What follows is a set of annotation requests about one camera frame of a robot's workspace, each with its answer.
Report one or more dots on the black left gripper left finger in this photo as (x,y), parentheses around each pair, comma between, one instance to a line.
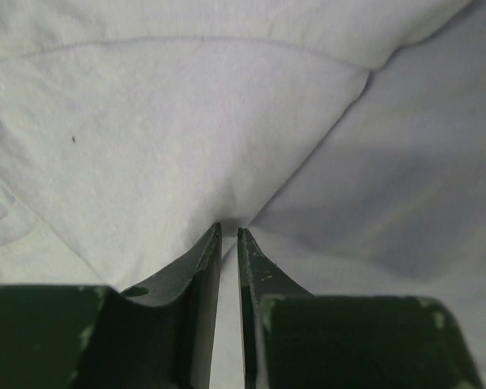
(158,333)

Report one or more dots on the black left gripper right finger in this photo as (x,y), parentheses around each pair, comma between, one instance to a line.
(295,339)

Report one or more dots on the purple t shirt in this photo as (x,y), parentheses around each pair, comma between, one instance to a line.
(349,136)

